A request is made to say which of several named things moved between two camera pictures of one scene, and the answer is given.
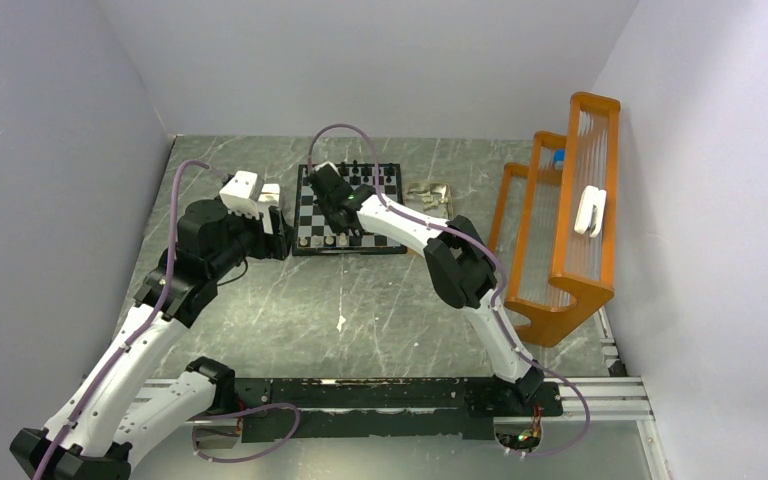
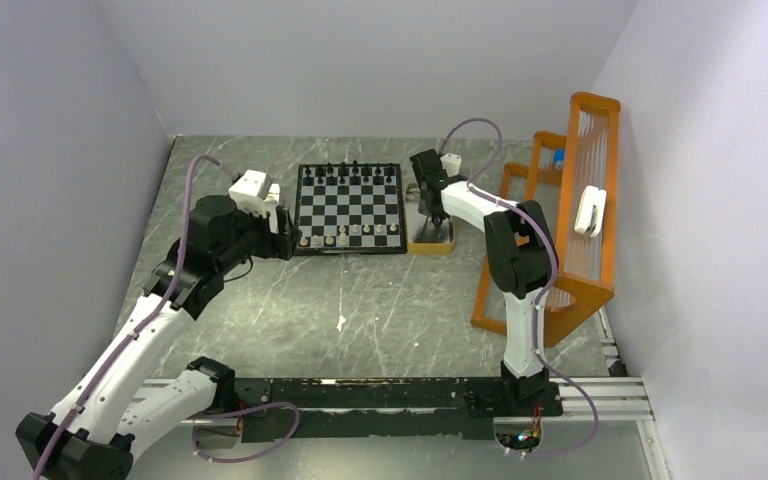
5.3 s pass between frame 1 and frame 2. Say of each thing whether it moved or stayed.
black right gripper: moved
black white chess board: stayed
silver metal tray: stayed
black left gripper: stayed
